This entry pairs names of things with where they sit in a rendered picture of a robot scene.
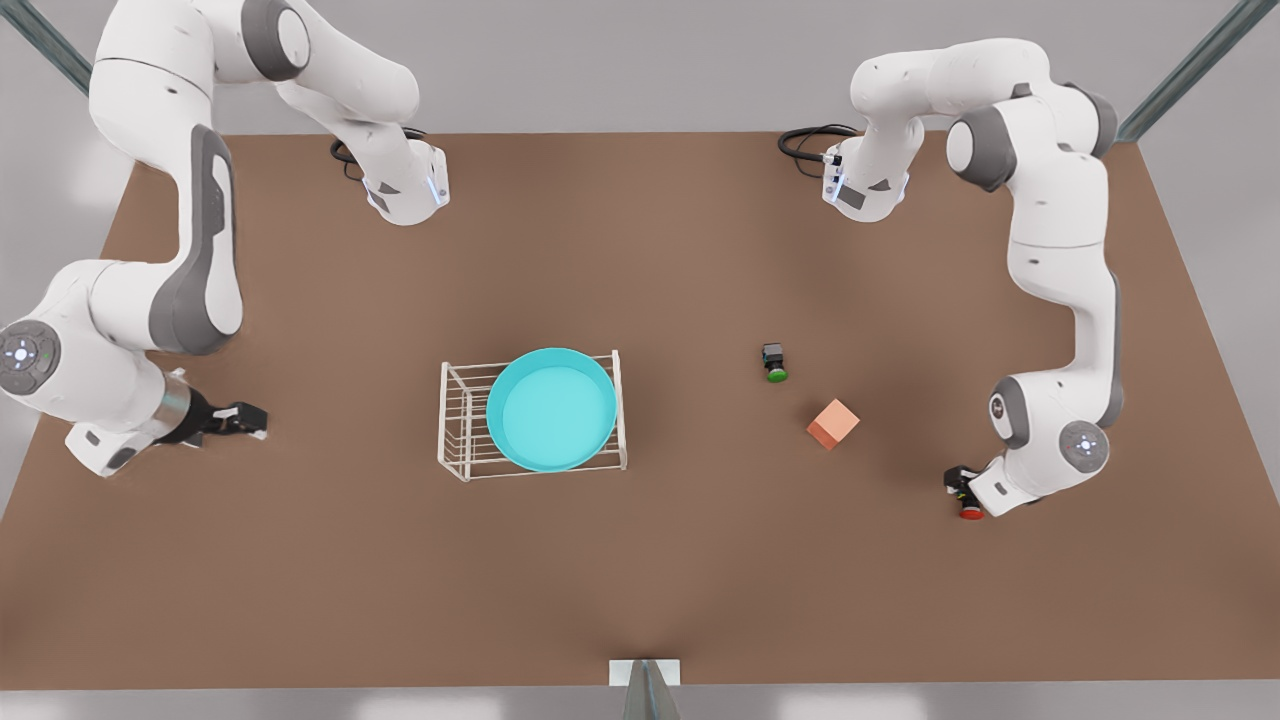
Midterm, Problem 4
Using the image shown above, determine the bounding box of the turquoise round plate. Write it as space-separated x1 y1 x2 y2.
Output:
486 348 619 473

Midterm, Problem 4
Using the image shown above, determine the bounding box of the orange cube block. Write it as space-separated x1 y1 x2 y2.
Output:
806 399 861 451

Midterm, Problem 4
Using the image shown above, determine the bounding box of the white wire shelf rack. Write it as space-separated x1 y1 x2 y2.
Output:
437 350 629 483

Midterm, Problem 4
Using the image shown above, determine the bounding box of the black cable loop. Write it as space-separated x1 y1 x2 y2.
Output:
778 124 861 181
330 127 429 184

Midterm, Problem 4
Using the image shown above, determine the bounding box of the silver frame post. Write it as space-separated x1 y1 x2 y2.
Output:
0 0 94 96
609 658 682 720
1117 0 1280 143

